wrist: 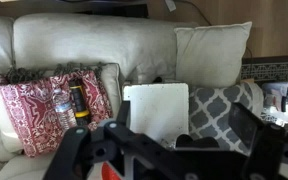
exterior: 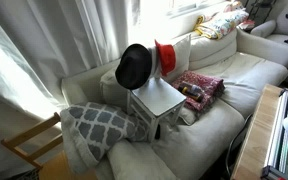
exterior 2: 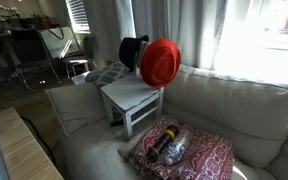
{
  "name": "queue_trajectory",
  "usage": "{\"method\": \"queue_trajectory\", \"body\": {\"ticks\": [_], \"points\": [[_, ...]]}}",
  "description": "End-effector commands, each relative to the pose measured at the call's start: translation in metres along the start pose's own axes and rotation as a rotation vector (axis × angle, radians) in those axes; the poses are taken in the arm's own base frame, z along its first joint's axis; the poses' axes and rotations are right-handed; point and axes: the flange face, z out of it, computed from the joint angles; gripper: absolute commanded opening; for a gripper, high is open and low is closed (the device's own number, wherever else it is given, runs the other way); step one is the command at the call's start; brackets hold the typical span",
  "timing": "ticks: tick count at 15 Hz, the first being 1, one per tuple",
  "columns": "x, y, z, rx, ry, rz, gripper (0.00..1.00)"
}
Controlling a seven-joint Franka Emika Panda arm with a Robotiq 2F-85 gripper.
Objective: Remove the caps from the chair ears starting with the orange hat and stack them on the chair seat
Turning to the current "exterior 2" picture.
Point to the black fedora hat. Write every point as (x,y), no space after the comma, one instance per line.
(129,52)

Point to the black folding chair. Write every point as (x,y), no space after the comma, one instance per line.
(30,50)

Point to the white box table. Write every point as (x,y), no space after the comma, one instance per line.
(130,93)

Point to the grey striped cloth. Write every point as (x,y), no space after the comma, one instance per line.
(140,53)

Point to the grey lattice pattern pillow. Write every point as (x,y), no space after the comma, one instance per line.
(107,75)

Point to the clear plastic water bottle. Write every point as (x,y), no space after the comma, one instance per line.
(177,148)

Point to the plain cream cushion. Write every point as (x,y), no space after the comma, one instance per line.
(75,105)

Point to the white sheer curtain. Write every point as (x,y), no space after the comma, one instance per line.
(170,23)

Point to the round white stool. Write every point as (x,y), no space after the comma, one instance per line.
(75,62)

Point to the cream fabric sofa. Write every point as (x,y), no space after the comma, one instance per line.
(217,106)

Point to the red patterned folded cloth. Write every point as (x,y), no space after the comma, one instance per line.
(200,156)

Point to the white tote bag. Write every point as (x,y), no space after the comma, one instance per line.
(59,41)

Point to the white window blinds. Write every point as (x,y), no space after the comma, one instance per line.
(78,15)

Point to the potted plant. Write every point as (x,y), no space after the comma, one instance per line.
(42,21)

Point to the light wooden table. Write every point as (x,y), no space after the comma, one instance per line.
(20,146)

